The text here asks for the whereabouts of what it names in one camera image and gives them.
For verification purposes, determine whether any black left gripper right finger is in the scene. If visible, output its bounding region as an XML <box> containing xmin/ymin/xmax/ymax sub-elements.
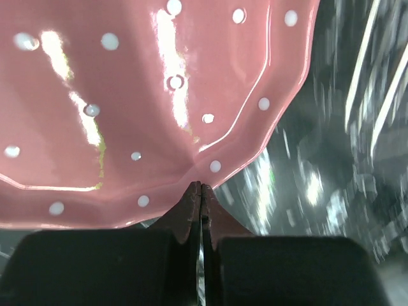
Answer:
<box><xmin>201</xmin><ymin>184</ymin><xmax>253</xmax><ymax>305</ymax></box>

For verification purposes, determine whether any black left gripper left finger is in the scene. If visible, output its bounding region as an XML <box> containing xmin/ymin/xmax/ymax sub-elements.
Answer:
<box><xmin>149</xmin><ymin>182</ymin><xmax>201</xmax><ymax>305</ymax></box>

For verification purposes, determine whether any pink polka dot plate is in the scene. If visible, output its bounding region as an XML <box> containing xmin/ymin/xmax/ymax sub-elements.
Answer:
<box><xmin>1</xmin><ymin>1</ymin><xmax>319</xmax><ymax>229</ymax></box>

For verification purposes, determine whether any chrome wire dish rack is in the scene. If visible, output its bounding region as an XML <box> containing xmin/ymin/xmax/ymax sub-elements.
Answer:
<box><xmin>344</xmin><ymin>1</ymin><xmax>407</xmax><ymax>161</ymax></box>

